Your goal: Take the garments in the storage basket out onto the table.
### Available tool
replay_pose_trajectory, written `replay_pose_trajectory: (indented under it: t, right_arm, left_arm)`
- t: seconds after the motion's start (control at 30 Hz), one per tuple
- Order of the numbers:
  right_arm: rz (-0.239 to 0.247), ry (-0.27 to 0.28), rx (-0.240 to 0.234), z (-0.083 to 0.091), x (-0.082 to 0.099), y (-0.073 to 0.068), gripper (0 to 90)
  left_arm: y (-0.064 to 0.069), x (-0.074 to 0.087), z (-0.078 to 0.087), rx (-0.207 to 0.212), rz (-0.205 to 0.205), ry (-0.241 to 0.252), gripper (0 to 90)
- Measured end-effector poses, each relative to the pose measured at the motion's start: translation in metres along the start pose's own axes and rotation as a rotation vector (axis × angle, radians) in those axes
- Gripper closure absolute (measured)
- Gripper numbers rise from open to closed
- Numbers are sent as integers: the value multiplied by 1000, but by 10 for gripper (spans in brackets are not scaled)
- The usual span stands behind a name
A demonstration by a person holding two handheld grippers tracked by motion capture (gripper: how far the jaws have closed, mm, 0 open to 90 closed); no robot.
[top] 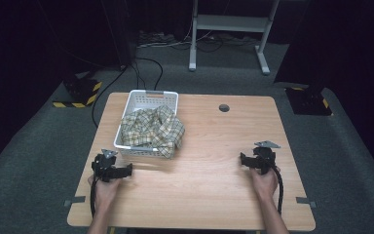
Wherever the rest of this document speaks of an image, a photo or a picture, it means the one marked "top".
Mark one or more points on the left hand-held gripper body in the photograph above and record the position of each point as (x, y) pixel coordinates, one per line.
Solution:
(105, 169)

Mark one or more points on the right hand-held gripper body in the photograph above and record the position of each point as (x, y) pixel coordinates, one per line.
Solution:
(263, 159)

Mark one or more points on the person's left hand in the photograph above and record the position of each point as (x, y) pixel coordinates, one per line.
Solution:
(105, 191)

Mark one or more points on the person's right hand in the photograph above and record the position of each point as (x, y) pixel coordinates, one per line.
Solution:
(265, 183)

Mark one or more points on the plaid cloth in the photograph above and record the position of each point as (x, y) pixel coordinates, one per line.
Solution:
(152, 128)

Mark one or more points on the black yellow striped stand base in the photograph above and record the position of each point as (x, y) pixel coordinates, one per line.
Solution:
(308, 102)
(81, 91)

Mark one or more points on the white plastic basket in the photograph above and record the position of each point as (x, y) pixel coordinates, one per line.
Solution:
(149, 97)

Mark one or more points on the white metal stand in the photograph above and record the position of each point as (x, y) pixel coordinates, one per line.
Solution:
(230, 23)

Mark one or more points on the grey table bracket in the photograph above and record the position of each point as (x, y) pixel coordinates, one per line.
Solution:
(306, 201)
(74, 201)

